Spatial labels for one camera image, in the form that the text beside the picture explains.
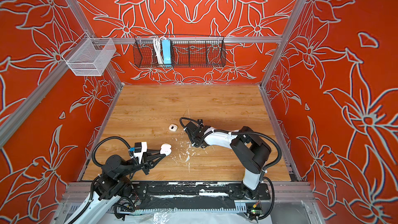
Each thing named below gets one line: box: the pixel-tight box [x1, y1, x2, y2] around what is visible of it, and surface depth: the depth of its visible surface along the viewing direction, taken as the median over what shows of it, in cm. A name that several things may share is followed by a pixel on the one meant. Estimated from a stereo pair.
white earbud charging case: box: [168, 123, 178, 132], surface depth 96 cm
